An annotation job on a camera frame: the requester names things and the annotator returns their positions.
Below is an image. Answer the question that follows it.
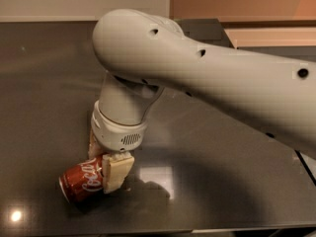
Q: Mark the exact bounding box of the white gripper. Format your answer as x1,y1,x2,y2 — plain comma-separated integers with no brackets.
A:
88,102,147,194

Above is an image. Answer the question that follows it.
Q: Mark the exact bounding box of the red coke can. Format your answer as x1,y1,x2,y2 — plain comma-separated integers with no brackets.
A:
58,156,103,202

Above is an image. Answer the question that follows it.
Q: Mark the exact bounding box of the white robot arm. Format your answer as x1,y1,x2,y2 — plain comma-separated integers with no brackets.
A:
88,9,316,193

